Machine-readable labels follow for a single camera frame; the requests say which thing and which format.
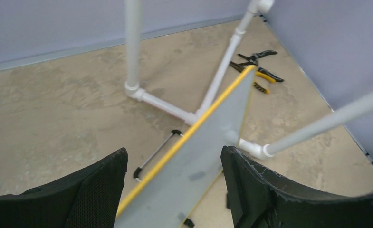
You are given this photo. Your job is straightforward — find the white PVC pipe frame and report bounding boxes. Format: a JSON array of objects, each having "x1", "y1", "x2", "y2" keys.
[{"x1": 124, "y1": 0, "x2": 373, "y2": 161}]

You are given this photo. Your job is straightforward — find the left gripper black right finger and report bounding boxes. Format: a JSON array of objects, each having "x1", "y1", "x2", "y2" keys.
[{"x1": 220, "y1": 146, "x2": 373, "y2": 228}]

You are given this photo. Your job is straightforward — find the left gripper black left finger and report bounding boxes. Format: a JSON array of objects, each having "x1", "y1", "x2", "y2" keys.
[{"x1": 0, "y1": 148, "x2": 128, "y2": 228}]

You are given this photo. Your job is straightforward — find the yellow-handled pliers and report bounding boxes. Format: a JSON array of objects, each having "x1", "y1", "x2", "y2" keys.
[{"x1": 229, "y1": 61, "x2": 284, "y2": 94}]

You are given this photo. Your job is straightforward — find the yellow-framed whiteboard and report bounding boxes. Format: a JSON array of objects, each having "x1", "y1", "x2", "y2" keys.
[{"x1": 114, "y1": 66, "x2": 256, "y2": 228}]

